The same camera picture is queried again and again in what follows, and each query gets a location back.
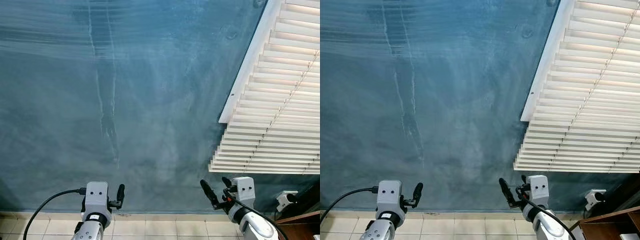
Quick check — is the brown wooden desk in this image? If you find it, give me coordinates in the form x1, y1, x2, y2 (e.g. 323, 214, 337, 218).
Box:
274, 210, 321, 240
575, 205, 640, 240

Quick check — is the black bulky object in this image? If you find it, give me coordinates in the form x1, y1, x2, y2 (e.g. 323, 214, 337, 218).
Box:
294, 181, 321, 217
601, 172, 640, 217

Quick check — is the white venetian window blind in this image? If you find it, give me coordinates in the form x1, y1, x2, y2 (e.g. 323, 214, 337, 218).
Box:
208, 0, 321, 175
513, 0, 640, 174

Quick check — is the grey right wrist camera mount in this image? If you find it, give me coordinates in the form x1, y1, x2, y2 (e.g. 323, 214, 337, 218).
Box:
231, 176, 256, 207
525, 175, 550, 206

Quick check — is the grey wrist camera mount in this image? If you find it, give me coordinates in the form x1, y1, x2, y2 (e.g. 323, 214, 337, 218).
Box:
82, 181, 111, 216
231, 176, 256, 207
375, 180, 404, 215
525, 175, 550, 206

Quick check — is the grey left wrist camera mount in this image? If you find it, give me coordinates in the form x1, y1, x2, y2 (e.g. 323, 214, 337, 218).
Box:
375, 180, 404, 215
82, 181, 111, 216

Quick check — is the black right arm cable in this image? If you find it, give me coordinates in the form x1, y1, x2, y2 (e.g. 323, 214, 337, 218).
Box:
516, 186, 577, 240
223, 188, 289, 240

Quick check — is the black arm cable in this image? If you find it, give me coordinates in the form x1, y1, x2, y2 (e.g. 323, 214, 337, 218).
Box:
516, 186, 577, 240
22, 188, 87, 240
320, 187, 380, 224
223, 188, 289, 240

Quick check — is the white wall socket plug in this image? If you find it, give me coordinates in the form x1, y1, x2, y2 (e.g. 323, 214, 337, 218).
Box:
584, 189, 607, 211
276, 190, 299, 213

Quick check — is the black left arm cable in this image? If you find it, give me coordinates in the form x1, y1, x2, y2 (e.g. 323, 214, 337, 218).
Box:
22, 188, 87, 240
320, 187, 380, 224

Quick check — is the white window frame strip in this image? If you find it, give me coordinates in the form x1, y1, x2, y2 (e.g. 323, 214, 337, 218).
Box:
520, 0, 577, 123
218, 0, 284, 124

